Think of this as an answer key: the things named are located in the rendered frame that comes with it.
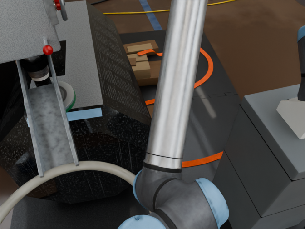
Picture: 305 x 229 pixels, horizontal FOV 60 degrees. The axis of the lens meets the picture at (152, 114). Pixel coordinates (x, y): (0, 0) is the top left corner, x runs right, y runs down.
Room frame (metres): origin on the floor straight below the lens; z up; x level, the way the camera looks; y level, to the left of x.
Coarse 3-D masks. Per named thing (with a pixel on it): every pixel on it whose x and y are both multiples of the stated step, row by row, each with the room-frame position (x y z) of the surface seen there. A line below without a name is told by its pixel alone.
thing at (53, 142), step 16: (32, 96) 0.69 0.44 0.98; (48, 96) 0.70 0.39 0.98; (32, 112) 0.62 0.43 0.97; (48, 112) 0.63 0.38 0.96; (64, 112) 0.61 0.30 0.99; (32, 128) 0.54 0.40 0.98; (48, 128) 0.57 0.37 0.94; (64, 128) 0.58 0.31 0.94; (48, 144) 0.51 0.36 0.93; (64, 144) 0.52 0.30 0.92; (48, 160) 0.46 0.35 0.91; (64, 160) 0.46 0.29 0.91
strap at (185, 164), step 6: (138, 54) 1.99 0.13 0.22; (204, 54) 2.27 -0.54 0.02; (210, 60) 2.16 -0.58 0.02; (210, 66) 2.07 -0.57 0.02; (210, 72) 1.98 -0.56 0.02; (204, 78) 1.89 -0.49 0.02; (198, 84) 1.81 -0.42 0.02; (150, 102) 1.58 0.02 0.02; (210, 156) 1.03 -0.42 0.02; (216, 156) 1.03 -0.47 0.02; (186, 162) 0.99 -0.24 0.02; (192, 162) 0.99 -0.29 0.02; (198, 162) 0.99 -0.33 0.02; (204, 162) 0.99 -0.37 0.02
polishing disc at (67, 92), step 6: (60, 84) 0.90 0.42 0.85; (66, 84) 0.90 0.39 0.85; (60, 90) 0.85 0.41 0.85; (66, 90) 0.85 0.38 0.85; (72, 90) 0.85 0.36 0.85; (66, 96) 0.82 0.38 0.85; (72, 96) 0.82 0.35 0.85; (24, 102) 0.78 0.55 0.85; (66, 102) 0.78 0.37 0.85; (72, 102) 0.79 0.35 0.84; (66, 108) 0.76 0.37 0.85
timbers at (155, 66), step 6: (138, 42) 2.37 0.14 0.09; (144, 42) 2.37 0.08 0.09; (150, 42) 2.37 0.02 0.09; (126, 48) 2.27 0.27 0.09; (156, 48) 2.27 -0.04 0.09; (150, 54) 2.25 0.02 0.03; (150, 66) 1.96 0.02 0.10; (156, 66) 1.96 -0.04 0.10; (156, 72) 1.88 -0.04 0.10; (144, 78) 1.80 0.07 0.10; (150, 78) 1.80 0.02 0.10; (156, 78) 1.81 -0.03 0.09; (138, 84) 1.78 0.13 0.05; (144, 84) 1.79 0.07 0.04; (150, 84) 1.80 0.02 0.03; (156, 84) 1.81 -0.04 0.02
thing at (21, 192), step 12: (60, 168) 0.42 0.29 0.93; (72, 168) 0.43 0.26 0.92; (84, 168) 0.43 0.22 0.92; (96, 168) 0.43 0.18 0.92; (108, 168) 0.42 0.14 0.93; (120, 168) 0.42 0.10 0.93; (36, 180) 0.38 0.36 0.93; (132, 180) 0.38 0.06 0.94; (24, 192) 0.34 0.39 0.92; (12, 204) 0.31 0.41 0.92; (0, 216) 0.27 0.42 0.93
